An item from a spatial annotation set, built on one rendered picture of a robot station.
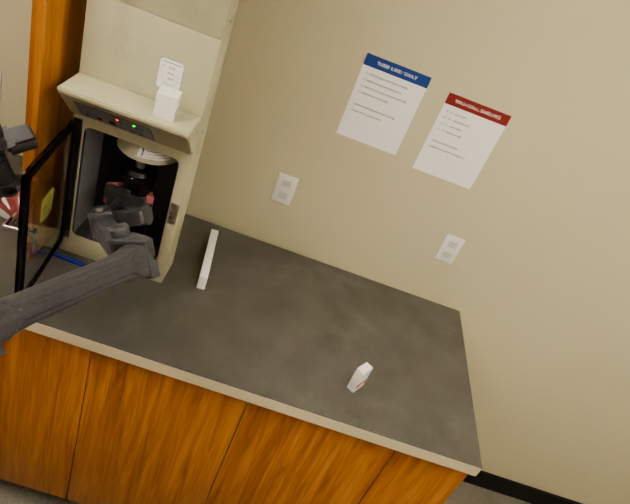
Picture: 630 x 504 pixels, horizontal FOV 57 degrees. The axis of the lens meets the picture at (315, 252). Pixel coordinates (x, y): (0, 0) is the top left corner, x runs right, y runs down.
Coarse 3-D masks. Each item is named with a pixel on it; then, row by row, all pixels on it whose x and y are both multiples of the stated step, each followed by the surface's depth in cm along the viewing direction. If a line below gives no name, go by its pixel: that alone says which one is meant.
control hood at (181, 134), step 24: (72, 96) 136; (96, 96) 137; (120, 96) 141; (144, 96) 146; (96, 120) 148; (144, 120) 137; (168, 120) 140; (192, 120) 144; (168, 144) 148; (192, 144) 147
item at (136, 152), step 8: (120, 144) 159; (128, 144) 158; (128, 152) 158; (136, 152) 157; (144, 152) 157; (152, 152) 158; (136, 160) 158; (144, 160) 158; (152, 160) 158; (160, 160) 159; (168, 160) 161; (176, 160) 164
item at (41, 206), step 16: (64, 128) 144; (48, 144) 137; (64, 144) 147; (48, 160) 138; (64, 160) 151; (48, 176) 141; (64, 176) 155; (32, 192) 133; (48, 192) 145; (64, 192) 159; (32, 208) 137; (48, 208) 149; (32, 224) 140; (48, 224) 153; (48, 240) 158; (16, 256) 138; (32, 256) 148; (16, 272) 141; (32, 272) 152; (16, 288) 143
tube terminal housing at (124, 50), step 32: (96, 0) 134; (96, 32) 138; (128, 32) 138; (160, 32) 137; (192, 32) 136; (96, 64) 143; (128, 64) 142; (192, 64) 140; (192, 96) 145; (96, 128) 152; (192, 160) 156; (96, 256) 176; (160, 256) 173
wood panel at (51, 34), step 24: (48, 0) 128; (72, 0) 139; (48, 24) 132; (72, 24) 144; (48, 48) 136; (72, 48) 148; (48, 72) 140; (72, 72) 153; (48, 96) 144; (48, 120) 149; (24, 168) 151
